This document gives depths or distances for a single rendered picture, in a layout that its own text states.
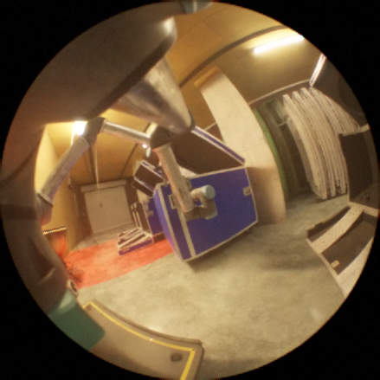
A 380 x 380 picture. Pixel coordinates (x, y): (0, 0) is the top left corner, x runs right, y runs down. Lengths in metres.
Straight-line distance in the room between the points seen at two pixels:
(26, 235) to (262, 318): 0.91
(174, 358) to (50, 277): 0.42
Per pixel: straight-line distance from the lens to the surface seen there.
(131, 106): 0.16
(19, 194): 0.18
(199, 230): 1.12
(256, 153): 1.82
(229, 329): 0.84
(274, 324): 0.84
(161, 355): 0.52
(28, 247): 0.17
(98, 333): 0.17
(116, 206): 8.18
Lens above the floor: 0.79
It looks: 2 degrees up
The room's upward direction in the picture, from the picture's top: 16 degrees counter-clockwise
